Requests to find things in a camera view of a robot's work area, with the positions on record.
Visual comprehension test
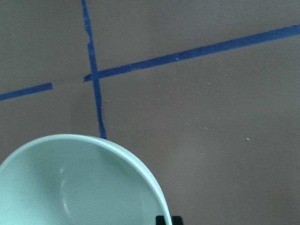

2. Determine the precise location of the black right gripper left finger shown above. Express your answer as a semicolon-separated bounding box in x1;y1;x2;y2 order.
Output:
155;215;166;225

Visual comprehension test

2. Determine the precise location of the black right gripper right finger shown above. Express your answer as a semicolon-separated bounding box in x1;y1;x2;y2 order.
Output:
172;216;183;225

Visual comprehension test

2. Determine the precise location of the mint green bowl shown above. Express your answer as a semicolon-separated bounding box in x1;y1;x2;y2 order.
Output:
0;134;172;225

